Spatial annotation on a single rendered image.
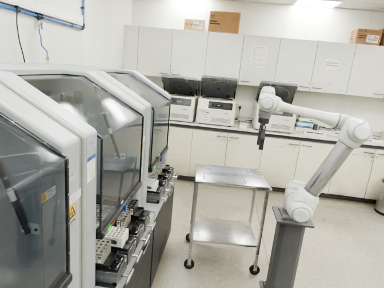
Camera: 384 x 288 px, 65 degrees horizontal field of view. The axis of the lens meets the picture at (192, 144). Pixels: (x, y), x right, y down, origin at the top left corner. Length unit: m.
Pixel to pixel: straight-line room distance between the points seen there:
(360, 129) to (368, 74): 3.07
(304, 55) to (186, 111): 1.86
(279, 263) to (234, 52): 3.06
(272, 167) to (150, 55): 2.44
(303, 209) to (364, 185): 3.02
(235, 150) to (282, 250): 2.30
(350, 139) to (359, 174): 2.93
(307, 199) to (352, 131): 0.50
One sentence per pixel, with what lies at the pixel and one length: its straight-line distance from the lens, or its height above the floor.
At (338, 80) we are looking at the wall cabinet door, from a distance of 4.86.
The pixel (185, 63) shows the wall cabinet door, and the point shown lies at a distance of 4.64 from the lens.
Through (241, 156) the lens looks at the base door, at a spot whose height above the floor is 0.49.
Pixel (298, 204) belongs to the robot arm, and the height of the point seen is 0.92.
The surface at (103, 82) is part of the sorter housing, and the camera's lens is 1.84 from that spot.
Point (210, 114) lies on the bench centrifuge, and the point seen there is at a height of 1.06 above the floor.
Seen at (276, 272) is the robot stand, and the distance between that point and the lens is 2.55.
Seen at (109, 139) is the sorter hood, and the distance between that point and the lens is 1.29.
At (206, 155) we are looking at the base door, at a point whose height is 0.45.
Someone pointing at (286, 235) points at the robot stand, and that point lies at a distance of 2.38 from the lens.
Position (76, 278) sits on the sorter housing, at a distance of 1.29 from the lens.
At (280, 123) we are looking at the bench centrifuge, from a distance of 4.45.
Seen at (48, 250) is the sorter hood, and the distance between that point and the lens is 1.01.
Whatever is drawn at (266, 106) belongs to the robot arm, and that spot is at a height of 1.51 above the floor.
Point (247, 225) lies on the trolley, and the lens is 3.04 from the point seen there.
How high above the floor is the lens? 1.70
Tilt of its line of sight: 14 degrees down
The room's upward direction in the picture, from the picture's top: 5 degrees clockwise
